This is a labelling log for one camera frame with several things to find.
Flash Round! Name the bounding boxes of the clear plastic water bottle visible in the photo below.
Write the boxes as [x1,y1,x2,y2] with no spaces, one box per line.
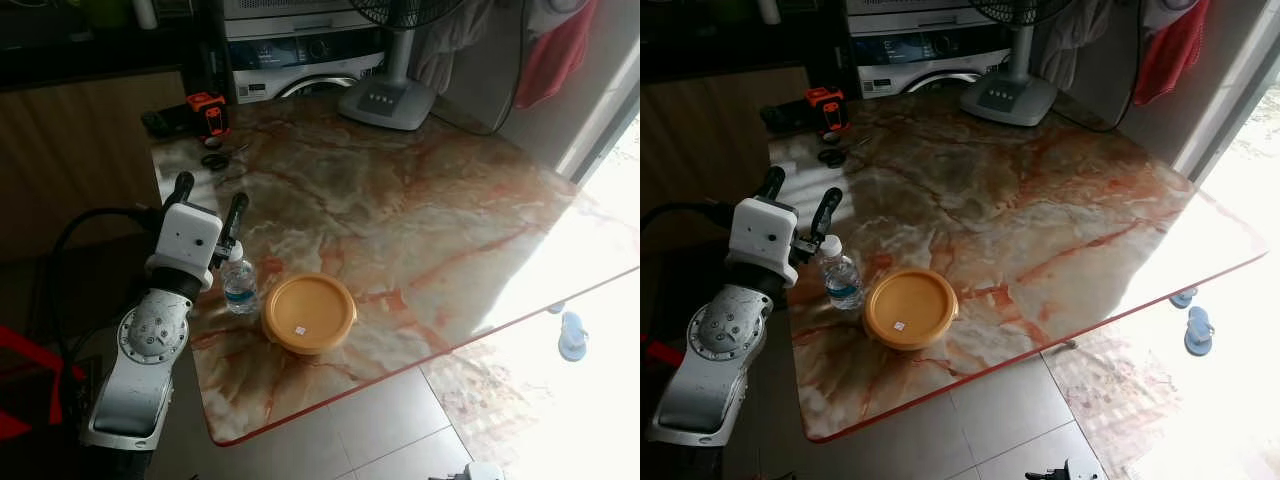
[222,254,262,317]
[820,235,865,311]

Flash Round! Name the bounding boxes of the black handheld device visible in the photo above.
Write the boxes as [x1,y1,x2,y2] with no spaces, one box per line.
[142,109,188,137]

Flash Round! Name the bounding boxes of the orange and black tool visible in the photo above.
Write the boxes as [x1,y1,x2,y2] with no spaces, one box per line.
[804,87,852,134]
[185,91,232,139]

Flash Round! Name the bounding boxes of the brown wooden cabinet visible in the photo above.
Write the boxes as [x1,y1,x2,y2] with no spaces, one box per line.
[640,64,813,219]
[0,68,193,263]

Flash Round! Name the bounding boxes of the round orange lidded container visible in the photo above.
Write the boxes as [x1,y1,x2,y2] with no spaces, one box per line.
[261,272,359,357]
[863,267,960,352]

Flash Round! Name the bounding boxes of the white washing machine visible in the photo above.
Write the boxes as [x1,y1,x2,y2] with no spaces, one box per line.
[221,0,393,105]
[846,0,1023,100]

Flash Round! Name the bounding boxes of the marble pattern table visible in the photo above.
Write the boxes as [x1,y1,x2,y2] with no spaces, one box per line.
[150,93,641,447]
[768,88,1271,444]

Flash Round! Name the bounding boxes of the grey standing fan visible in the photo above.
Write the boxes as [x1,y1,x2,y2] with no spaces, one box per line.
[337,0,471,132]
[959,0,1079,128]

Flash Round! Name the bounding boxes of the red hanging cloth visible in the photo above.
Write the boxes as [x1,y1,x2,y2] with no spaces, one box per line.
[514,0,600,110]
[1132,0,1212,107]

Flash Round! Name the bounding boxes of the grey hanging cloth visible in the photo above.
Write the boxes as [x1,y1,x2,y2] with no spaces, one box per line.
[408,0,497,97]
[1033,0,1107,92]

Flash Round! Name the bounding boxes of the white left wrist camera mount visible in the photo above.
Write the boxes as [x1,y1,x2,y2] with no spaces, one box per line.
[727,196,800,288]
[148,200,224,293]

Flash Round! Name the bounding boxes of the black handled scissors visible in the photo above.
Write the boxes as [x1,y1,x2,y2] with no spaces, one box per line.
[199,143,253,172]
[817,139,868,168]

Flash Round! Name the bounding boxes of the red metal frame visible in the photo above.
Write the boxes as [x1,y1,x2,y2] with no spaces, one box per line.
[644,337,688,370]
[0,322,89,443]

